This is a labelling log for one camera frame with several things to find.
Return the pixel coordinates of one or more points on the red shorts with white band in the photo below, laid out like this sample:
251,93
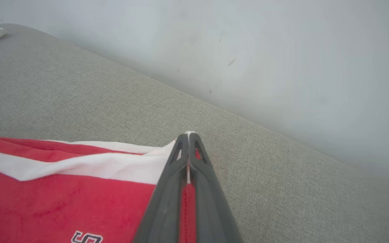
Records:
62,202

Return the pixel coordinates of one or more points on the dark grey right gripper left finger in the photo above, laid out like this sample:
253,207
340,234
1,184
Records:
165,206

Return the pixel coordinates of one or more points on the grey fabric sofa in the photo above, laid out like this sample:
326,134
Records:
282,185

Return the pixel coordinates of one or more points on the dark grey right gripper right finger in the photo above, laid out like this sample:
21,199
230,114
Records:
213,212

